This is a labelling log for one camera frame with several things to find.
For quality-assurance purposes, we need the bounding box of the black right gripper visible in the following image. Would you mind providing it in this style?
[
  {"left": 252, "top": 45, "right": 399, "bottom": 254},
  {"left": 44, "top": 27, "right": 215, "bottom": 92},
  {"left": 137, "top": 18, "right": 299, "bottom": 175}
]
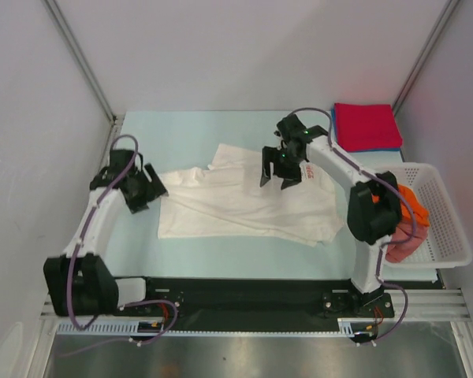
[{"left": 260, "top": 146, "right": 304, "bottom": 190}]

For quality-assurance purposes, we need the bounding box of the white t shirt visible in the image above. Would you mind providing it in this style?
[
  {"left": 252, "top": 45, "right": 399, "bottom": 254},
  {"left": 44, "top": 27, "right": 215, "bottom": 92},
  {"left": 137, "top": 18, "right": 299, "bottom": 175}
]
[{"left": 158, "top": 144, "right": 344, "bottom": 246}]

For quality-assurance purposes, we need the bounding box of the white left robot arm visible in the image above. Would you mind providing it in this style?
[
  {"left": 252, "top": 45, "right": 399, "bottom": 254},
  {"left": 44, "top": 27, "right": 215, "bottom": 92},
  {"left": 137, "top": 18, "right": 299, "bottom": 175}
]
[{"left": 43, "top": 149, "right": 167, "bottom": 317}]

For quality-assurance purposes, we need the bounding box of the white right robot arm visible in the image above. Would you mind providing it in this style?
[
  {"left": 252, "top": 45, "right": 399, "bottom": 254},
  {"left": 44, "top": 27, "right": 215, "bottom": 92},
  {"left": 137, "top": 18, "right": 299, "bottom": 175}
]
[{"left": 260, "top": 135, "right": 402, "bottom": 316}]

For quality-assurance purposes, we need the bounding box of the folded blue t shirt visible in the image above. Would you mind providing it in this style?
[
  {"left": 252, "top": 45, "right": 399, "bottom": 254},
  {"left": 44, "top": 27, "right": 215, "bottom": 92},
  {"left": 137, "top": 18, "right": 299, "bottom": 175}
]
[{"left": 330, "top": 108, "right": 401, "bottom": 154}]

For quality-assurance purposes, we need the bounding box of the folded red t shirt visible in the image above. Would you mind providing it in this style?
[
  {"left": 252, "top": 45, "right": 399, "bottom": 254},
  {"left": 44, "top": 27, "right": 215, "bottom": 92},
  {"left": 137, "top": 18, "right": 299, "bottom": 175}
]
[{"left": 333, "top": 102, "right": 404, "bottom": 153}]

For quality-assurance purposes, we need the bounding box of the pink t shirt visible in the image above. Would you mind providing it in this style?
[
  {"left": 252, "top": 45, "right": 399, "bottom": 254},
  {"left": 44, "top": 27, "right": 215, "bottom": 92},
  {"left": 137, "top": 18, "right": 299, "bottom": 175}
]
[{"left": 385, "top": 221, "right": 429, "bottom": 263}]

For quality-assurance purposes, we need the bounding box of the orange t shirt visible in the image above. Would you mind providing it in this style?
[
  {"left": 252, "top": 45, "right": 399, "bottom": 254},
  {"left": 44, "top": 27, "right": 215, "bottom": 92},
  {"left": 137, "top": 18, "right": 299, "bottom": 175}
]
[{"left": 398, "top": 184, "right": 430, "bottom": 227}]

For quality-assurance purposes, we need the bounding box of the white plastic basket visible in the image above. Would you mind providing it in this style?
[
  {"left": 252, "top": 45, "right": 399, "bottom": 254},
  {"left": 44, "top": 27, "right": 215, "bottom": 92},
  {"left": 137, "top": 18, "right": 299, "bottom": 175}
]
[{"left": 377, "top": 162, "right": 472, "bottom": 269}]

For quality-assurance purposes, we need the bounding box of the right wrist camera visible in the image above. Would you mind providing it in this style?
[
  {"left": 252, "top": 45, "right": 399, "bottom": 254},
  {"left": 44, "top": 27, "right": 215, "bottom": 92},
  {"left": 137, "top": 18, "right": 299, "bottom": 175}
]
[{"left": 274, "top": 114, "right": 328, "bottom": 144}]

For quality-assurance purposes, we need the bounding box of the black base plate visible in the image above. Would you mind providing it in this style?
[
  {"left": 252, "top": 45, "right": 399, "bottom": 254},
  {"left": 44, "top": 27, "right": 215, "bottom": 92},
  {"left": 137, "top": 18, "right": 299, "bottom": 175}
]
[{"left": 114, "top": 277, "right": 394, "bottom": 331}]

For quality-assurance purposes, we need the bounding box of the aluminium frame post left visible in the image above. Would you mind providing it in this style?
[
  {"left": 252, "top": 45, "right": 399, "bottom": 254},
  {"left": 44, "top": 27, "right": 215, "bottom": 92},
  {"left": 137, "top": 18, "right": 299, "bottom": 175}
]
[{"left": 41, "top": 0, "right": 117, "bottom": 123}]

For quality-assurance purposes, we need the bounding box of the aluminium frame post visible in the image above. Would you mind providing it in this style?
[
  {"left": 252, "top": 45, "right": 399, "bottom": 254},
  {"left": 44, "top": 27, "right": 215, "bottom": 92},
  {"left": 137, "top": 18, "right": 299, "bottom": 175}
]
[
  {"left": 392, "top": 0, "right": 464, "bottom": 116},
  {"left": 41, "top": 0, "right": 117, "bottom": 123}
]

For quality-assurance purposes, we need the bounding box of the white slotted cable duct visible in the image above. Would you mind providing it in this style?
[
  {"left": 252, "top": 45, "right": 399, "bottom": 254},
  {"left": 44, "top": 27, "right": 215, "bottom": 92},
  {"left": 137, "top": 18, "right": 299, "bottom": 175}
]
[{"left": 56, "top": 320, "right": 376, "bottom": 339}]

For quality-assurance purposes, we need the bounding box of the aluminium frame post right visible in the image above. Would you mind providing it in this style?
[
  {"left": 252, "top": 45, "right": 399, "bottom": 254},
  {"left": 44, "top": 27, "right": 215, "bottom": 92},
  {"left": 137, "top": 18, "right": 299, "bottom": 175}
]
[{"left": 392, "top": 0, "right": 464, "bottom": 116}]

